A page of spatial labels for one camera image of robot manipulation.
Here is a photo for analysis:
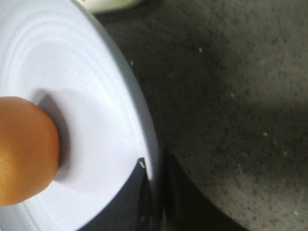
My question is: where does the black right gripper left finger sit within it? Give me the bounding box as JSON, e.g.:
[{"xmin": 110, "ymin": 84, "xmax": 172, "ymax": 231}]
[{"xmin": 81, "ymin": 158, "xmax": 159, "ymax": 231}]

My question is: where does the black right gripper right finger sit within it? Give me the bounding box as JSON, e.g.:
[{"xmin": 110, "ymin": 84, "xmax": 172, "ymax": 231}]
[{"xmin": 163, "ymin": 145, "xmax": 247, "ymax": 231}]

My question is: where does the orange fruit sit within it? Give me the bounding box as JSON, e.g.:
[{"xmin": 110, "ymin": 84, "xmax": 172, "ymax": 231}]
[{"xmin": 0, "ymin": 96, "xmax": 60, "ymax": 206}]

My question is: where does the light blue plate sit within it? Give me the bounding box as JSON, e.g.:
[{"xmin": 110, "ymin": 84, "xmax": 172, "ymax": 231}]
[{"xmin": 0, "ymin": 0, "xmax": 162, "ymax": 231}]

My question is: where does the cream rectangular tray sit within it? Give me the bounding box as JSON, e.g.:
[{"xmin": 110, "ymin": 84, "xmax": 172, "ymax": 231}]
[{"xmin": 77, "ymin": 0, "xmax": 142, "ymax": 13}]

